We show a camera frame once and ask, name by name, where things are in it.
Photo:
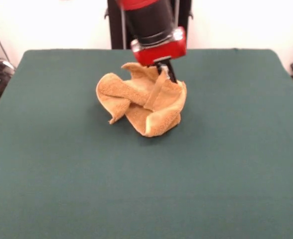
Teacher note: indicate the dark green table cloth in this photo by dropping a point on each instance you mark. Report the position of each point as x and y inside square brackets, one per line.
[61, 174]

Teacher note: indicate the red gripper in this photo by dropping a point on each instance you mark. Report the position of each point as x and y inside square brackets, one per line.
[161, 51]

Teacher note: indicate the black robot pedestal stand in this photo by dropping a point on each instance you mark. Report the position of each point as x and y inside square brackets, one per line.
[115, 30]

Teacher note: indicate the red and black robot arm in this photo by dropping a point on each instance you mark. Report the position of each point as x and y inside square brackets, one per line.
[149, 22]

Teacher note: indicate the tan terry towel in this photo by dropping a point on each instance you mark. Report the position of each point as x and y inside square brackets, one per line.
[116, 89]

